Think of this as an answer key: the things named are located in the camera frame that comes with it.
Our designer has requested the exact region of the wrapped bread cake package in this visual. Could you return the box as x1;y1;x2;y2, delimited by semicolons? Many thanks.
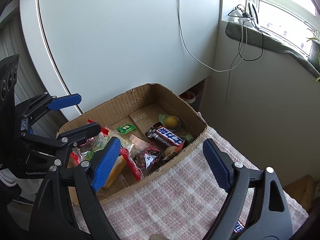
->
100;129;136;189

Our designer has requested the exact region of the brown egg snack packet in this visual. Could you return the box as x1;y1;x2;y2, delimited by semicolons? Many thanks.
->
164;145;183;160

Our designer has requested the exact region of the pink checkered table cloth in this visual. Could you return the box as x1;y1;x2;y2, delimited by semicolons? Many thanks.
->
69;126;309;240

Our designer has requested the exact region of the white cable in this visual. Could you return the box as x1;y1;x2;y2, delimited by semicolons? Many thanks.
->
173;0;251;104

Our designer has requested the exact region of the small green square packet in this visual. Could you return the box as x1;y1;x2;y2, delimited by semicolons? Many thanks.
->
117;124;136;135

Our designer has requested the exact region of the black cable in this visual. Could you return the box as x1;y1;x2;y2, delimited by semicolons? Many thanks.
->
228;4;264;62

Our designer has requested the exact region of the red sealed dried fruit bag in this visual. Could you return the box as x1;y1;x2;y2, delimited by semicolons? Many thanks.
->
120;146;162;181

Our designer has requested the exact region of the brown cardboard box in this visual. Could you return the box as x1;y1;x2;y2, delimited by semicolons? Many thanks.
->
59;83;208;203

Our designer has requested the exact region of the dark green windowsill mat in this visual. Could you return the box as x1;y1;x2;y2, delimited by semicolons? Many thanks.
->
225;22;318;78

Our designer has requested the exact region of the brown Snickers bar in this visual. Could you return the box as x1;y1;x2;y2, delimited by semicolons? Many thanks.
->
233;220;245;233

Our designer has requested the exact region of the black camera box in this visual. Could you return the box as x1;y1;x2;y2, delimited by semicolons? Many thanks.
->
1;54;20;111

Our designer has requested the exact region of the potted spider plant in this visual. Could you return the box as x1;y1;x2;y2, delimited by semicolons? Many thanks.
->
304;21;319;83

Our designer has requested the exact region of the pink beige snack sachet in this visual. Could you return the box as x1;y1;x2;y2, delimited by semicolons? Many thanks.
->
129;134;150;153

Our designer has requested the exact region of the small green round candy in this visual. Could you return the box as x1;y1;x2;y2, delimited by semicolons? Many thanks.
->
184;133;195;144

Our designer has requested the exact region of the yellow round candy in box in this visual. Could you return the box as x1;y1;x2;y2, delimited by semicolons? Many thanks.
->
158;114;181;132

